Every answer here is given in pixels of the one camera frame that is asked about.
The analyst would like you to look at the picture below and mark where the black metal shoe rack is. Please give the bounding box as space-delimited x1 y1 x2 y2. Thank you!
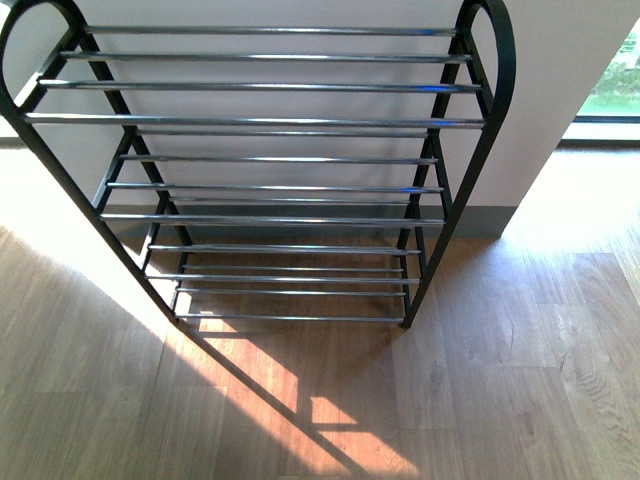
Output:
1 1 516 327

